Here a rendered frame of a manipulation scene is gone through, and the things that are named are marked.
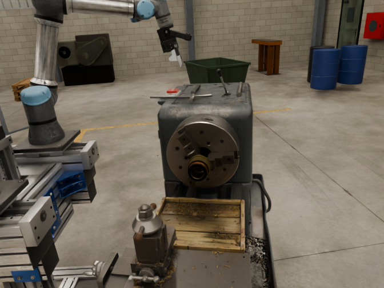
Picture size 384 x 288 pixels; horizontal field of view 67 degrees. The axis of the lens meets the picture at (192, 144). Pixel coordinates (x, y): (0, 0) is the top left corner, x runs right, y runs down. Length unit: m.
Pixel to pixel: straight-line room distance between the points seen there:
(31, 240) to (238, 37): 11.04
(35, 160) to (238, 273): 1.01
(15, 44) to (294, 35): 9.96
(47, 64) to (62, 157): 0.43
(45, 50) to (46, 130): 0.36
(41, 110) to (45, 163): 0.24
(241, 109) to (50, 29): 0.91
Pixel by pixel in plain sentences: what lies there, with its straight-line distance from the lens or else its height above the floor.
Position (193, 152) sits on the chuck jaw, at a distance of 1.15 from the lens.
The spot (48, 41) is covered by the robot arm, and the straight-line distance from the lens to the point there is 1.50.
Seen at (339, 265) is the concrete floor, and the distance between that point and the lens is 2.42.
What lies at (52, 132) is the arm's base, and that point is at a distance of 1.42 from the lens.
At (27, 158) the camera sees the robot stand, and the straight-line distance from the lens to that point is 1.49.
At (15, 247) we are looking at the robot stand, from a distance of 1.05.
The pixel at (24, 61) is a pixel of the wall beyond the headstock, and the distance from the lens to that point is 11.95.
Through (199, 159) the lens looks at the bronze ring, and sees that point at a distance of 1.13.
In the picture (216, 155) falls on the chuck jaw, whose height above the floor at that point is 1.10.
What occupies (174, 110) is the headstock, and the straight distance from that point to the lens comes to 1.38.
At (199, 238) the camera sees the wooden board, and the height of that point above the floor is 0.89.
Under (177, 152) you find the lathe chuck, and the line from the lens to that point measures 1.26.
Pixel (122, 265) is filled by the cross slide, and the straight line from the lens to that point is 0.94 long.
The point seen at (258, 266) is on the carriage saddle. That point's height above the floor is 0.92.
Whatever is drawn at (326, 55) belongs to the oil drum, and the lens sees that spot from 7.45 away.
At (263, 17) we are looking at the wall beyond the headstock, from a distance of 11.92.
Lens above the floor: 1.61
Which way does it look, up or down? 22 degrees down
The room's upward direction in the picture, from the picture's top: 4 degrees counter-clockwise
